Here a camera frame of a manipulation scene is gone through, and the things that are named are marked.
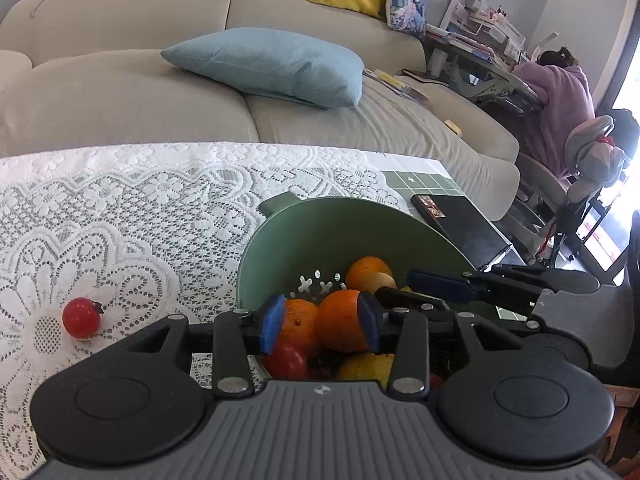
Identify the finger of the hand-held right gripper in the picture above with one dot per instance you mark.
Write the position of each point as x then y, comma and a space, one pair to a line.
415, 299
440, 284

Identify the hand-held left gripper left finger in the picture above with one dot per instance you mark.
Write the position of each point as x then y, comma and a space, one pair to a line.
272, 324

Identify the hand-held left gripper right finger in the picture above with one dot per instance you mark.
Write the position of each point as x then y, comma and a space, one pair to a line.
369, 327

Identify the small tangerine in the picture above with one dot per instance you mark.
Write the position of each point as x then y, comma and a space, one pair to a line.
300, 322
340, 320

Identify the red cherry tomato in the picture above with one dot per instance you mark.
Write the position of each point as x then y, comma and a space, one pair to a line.
287, 362
80, 317
435, 381

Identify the large orange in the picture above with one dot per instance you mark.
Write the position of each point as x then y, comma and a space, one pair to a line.
367, 269

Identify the green colander bowl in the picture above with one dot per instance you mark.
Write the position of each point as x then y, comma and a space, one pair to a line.
320, 235

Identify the yellow lemon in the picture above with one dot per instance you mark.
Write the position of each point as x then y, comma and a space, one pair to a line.
362, 367

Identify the black notebook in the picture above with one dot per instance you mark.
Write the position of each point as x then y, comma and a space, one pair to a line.
470, 230

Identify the grey desk chair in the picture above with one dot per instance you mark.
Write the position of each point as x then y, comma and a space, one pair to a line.
545, 185

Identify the small yellow block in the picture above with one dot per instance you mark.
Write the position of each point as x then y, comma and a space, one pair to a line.
453, 127

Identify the grey jacket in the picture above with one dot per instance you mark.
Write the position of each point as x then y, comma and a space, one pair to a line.
595, 155

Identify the white lace tablecloth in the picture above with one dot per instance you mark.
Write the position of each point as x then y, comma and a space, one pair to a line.
125, 220

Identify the magazines on sofa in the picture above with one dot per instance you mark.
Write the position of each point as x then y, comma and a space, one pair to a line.
400, 87

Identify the cluttered grey desk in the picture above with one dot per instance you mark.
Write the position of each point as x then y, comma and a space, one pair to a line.
480, 45

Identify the light blue pillow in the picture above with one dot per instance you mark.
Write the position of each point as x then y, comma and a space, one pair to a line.
270, 65

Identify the beige sofa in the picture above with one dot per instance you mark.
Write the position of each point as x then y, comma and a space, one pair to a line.
125, 100

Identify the floral patterned cushion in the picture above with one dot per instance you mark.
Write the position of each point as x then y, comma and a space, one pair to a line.
405, 0

